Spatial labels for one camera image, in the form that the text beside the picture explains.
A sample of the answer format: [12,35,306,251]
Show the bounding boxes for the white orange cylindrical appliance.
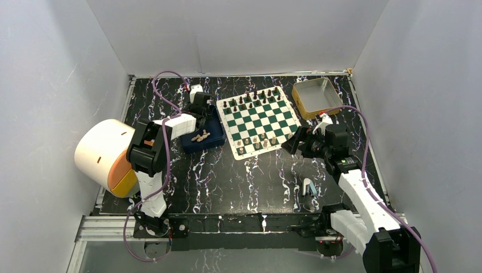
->
[74,119,139,198]

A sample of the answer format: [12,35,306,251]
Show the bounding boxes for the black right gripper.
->
[281,126,331,160]

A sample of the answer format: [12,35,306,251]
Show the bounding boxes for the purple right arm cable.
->
[320,105,439,273]

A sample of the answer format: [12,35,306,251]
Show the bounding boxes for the gold tin box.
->
[292,77,343,120]

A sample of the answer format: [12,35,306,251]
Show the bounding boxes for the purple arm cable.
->
[123,71,191,263]
[320,105,439,273]

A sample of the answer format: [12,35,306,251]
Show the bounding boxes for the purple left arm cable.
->
[123,71,191,263]

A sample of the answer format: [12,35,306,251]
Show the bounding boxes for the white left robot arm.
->
[126,92,212,237]

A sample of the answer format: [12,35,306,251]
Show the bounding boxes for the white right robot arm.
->
[281,124,421,272]

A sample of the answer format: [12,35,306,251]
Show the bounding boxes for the green white chess board mat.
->
[216,86,301,160]

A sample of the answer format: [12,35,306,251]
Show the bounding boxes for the small white blue stapler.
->
[302,178,317,197]

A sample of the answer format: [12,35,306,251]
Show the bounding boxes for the dark blue tin box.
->
[180,106,226,154]

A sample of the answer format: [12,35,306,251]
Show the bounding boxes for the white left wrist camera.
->
[189,84,204,104]

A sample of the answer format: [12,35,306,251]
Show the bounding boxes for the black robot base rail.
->
[131,213,359,260]

